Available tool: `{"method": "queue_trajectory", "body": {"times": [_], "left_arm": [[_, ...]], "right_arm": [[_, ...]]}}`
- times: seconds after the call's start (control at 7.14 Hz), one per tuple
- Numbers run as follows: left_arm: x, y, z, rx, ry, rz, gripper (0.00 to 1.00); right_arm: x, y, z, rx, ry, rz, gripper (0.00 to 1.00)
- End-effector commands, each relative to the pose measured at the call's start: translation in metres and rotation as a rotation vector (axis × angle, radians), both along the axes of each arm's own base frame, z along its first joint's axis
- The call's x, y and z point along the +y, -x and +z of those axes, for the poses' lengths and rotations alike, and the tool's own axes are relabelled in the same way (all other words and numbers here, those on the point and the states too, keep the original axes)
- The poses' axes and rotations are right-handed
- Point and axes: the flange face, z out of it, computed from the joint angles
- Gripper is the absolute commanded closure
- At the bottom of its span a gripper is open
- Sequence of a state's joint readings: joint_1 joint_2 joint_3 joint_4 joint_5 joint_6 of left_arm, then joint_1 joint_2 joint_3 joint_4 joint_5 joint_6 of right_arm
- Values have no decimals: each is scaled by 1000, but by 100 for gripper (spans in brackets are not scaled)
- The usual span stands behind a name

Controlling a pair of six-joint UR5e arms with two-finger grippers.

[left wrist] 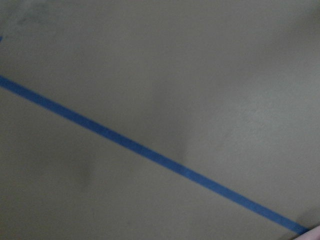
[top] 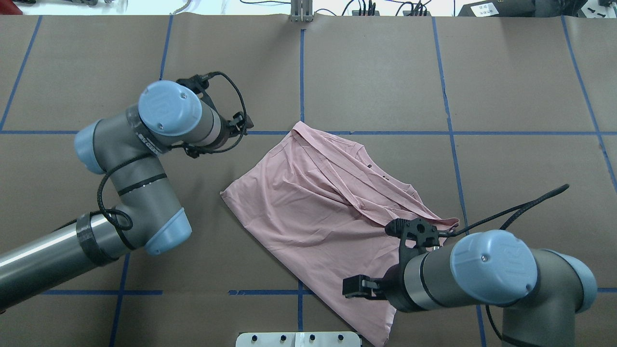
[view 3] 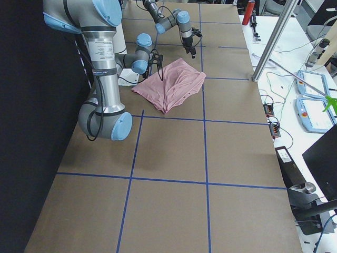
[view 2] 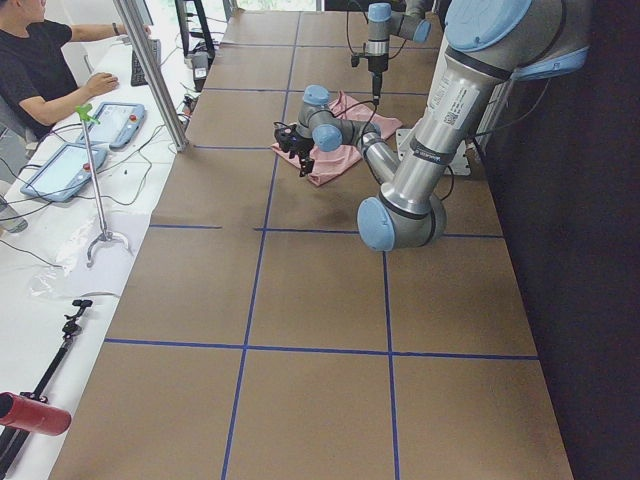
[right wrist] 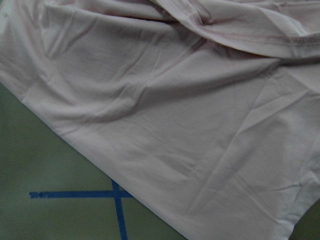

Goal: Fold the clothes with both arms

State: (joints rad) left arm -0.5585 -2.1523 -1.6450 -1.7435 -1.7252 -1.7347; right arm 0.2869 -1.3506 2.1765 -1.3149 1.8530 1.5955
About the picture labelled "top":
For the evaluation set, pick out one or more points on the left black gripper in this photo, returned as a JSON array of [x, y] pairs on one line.
[[227, 135]]

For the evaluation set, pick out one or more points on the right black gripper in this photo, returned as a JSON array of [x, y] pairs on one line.
[[391, 288]]

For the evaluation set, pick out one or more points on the pink Snoopy t-shirt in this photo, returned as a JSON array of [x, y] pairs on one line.
[[319, 204]]

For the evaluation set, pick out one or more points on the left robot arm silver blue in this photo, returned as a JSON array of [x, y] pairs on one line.
[[137, 205]]

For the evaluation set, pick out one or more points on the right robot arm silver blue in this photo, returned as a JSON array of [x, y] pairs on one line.
[[540, 291]]

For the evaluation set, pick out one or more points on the black box with label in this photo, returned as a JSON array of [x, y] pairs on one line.
[[498, 8]]

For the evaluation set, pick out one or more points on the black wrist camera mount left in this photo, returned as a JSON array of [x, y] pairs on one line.
[[198, 84]]

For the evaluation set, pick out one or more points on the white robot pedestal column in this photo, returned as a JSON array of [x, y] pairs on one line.
[[299, 339]]

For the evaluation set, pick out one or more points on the aluminium frame post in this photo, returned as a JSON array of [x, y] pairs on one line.
[[301, 11]]

